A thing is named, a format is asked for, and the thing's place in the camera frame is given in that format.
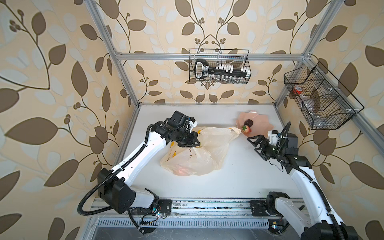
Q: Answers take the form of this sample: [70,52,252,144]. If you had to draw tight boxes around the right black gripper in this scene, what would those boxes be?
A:
[247,134,284,161]

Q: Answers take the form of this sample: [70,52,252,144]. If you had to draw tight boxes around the red strawberry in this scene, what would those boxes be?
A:
[242,125,252,134]

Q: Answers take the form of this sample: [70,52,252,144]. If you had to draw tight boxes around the banana print plastic bag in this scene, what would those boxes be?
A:
[160,127,241,176]

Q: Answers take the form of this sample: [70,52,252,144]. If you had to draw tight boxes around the dark brown fig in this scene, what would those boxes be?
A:
[244,119,254,128]

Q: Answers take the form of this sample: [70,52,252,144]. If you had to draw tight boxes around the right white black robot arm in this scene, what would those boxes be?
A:
[247,131,359,240]

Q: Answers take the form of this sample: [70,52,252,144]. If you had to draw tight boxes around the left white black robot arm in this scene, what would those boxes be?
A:
[77,111,200,216]

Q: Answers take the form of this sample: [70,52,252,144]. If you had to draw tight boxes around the pink wavy fruit plate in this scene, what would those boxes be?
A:
[236,112,274,138]

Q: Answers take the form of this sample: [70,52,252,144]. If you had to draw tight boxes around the black white tool set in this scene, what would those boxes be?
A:
[192,59,251,81]

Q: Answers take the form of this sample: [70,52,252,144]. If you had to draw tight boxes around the clear bottle red cap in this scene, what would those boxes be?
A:
[293,86,321,121]

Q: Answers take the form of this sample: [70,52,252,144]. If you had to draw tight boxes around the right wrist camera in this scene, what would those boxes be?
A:
[268,130,298,148]

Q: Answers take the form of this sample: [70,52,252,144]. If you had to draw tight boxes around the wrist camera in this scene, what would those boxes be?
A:
[189,117,198,131]
[268,130,298,148]

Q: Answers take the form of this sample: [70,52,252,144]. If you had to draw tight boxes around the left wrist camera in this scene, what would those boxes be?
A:
[189,117,198,131]

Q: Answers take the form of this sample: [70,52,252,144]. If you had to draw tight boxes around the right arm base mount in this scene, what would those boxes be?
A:
[250,200,269,217]

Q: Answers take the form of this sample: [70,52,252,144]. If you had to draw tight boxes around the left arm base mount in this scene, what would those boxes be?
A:
[133,199,173,216]

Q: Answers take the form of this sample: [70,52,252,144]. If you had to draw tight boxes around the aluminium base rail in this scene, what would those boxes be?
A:
[88,197,337,220]

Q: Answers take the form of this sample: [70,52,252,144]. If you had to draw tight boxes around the black wire basket right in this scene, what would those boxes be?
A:
[284,62,364,130]

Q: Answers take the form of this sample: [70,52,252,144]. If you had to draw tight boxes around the black wire basket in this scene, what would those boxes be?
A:
[284,62,364,130]
[189,48,252,85]

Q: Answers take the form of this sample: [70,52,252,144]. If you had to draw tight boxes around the black wire basket centre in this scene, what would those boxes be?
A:
[189,48,252,85]

